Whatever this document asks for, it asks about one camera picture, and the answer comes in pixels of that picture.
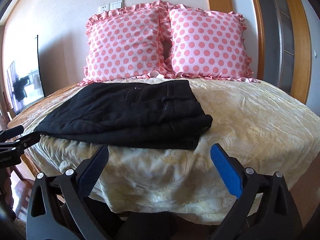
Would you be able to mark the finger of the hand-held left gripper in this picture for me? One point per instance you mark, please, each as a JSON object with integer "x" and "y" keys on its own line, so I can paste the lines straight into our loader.
{"x": 27, "y": 140}
{"x": 13, "y": 132}

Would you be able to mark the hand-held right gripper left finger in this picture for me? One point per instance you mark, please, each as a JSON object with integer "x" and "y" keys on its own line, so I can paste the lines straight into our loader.
{"x": 96, "y": 170}

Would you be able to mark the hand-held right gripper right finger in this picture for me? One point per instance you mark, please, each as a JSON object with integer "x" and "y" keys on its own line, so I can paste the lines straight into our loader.
{"x": 226, "y": 170}

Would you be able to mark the black pants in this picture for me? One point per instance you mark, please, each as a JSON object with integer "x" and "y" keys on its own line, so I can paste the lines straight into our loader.
{"x": 125, "y": 115}

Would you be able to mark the cream and brown patterned bedspread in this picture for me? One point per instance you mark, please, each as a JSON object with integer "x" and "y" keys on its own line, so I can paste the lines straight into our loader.
{"x": 225, "y": 142}

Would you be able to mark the pink polka dot ruffled pillow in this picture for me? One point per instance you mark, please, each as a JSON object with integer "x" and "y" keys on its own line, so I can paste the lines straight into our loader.
{"x": 207, "y": 45}
{"x": 125, "y": 45}

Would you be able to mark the grey door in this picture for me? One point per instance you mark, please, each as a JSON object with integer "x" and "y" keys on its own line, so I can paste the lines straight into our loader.
{"x": 283, "y": 42}

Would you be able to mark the wooden headboard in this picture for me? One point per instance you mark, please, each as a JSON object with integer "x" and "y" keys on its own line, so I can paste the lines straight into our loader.
{"x": 257, "y": 30}

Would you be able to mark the wooden bed frame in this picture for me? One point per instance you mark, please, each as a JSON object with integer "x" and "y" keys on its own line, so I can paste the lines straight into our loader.
{"x": 30, "y": 163}

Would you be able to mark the wall mirror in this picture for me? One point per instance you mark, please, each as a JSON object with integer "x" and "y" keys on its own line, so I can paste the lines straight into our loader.
{"x": 25, "y": 80}

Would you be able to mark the white wall socket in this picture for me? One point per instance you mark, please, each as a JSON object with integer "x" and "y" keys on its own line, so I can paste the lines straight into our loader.
{"x": 104, "y": 7}

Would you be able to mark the white wall switch panel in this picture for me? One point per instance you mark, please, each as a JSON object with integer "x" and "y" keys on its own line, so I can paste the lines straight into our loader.
{"x": 117, "y": 4}

